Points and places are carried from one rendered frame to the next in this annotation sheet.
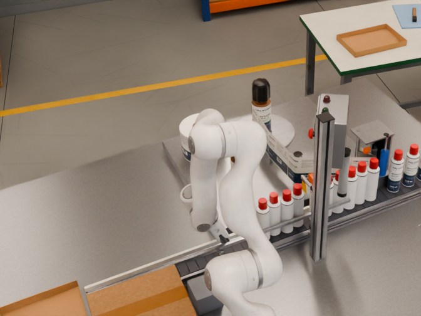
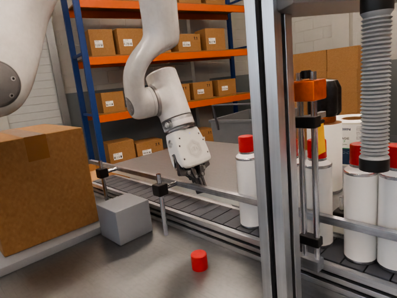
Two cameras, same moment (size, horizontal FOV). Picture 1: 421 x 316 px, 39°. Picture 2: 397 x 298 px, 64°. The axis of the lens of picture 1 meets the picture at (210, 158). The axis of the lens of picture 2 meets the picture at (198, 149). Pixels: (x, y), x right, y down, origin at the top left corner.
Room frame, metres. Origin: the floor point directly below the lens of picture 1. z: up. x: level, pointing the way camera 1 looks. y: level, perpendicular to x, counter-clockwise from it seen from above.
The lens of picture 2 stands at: (1.22, -0.74, 1.21)
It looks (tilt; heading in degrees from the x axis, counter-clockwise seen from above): 12 degrees down; 66
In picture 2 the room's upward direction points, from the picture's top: 6 degrees counter-clockwise
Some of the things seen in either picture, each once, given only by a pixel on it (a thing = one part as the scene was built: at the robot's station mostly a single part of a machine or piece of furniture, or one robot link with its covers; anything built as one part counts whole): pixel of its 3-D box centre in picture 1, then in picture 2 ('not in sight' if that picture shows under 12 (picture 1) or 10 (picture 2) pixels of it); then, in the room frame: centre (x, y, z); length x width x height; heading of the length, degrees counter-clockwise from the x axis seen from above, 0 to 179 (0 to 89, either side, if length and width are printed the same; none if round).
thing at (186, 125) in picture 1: (202, 138); (353, 138); (2.18, 0.03, 0.95); 0.20 x 0.20 x 0.14
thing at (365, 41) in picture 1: (371, 39); not in sight; (3.16, -1.04, 0.82); 0.34 x 0.24 x 0.04; 104
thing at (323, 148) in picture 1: (321, 194); (272, 106); (1.51, -0.38, 1.16); 0.04 x 0.04 x 0.67; 19
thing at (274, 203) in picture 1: (274, 213); not in sight; (1.62, -0.22, 0.98); 0.05 x 0.05 x 0.20
